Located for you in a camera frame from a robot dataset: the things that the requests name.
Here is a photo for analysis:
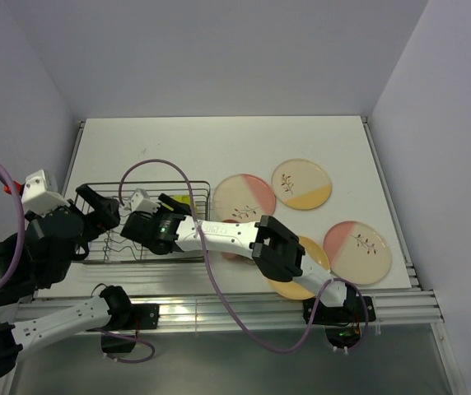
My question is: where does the pink cream plate near rack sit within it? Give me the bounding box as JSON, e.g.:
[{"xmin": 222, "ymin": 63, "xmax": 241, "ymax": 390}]
[{"xmin": 212, "ymin": 174, "xmax": 277, "ymax": 222}]

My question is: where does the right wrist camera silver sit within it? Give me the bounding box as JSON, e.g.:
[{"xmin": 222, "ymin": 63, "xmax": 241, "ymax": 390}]
[{"xmin": 129, "ymin": 188, "xmax": 160, "ymax": 214}]

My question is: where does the plain yellow bear plate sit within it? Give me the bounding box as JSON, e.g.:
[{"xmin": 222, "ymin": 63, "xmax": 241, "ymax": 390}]
[{"xmin": 268, "ymin": 235, "xmax": 330, "ymax": 300}]

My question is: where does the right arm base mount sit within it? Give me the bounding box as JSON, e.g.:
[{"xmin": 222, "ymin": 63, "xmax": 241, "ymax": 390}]
[{"xmin": 302, "ymin": 295, "xmax": 376, "ymax": 353}]

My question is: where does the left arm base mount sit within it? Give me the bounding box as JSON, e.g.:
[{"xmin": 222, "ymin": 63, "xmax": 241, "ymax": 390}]
[{"xmin": 100, "ymin": 304, "xmax": 159, "ymax": 356}]

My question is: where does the pink cream plate right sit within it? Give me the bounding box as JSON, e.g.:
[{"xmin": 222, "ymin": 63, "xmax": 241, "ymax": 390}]
[{"xmin": 323, "ymin": 221, "xmax": 392, "ymax": 286}]

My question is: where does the black wire dish rack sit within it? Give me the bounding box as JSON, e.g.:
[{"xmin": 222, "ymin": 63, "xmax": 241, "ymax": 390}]
[{"xmin": 82, "ymin": 181, "xmax": 211, "ymax": 265}]

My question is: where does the small speckled ceramic cup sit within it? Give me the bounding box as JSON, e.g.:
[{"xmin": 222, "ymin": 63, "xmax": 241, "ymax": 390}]
[{"xmin": 239, "ymin": 256, "xmax": 254, "ymax": 265}]

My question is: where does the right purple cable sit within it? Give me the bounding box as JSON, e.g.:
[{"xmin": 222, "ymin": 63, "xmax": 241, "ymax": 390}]
[{"xmin": 118, "ymin": 159, "xmax": 371, "ymax": 355}]

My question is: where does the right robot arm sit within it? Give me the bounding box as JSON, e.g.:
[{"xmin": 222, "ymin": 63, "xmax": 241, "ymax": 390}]
[{"xmin": 120, "ymin": 189, "xmax": 357, "ymax": 321}]

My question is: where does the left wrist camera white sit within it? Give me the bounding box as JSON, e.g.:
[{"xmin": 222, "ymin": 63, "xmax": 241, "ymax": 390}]
[{"xmin": 21, "ymin": 170, "xmax": 68, "ymax": 216}]

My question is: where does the lime green bowl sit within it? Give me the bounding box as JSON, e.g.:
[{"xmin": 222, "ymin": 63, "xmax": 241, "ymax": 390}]
[{"xmin": 170, "ymin": 195, "xmax": 197, "ymax": 216}]

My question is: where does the yellow cream leaf plate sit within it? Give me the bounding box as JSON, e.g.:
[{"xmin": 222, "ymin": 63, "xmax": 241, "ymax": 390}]
[{"xmin": 271, "ymin": 158, "xmax": 333, "ymax": 211}]

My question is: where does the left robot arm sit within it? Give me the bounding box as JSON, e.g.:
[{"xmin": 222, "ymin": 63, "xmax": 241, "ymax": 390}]
[{"xmin": 0, "ymin": 184, "xmax": 133, "ymax": 378}]

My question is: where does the pink plastic cup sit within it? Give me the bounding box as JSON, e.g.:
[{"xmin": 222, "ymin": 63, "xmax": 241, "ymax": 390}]
[{"xmin": 221, "ymin": 219, "xmax": 240, "ymax": 260}]

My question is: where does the aluminium table edge rail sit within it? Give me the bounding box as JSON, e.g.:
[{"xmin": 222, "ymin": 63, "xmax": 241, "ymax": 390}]
[{"xmin": 15, "ymin": 289, "xmax": 444, "ymax": 333}]

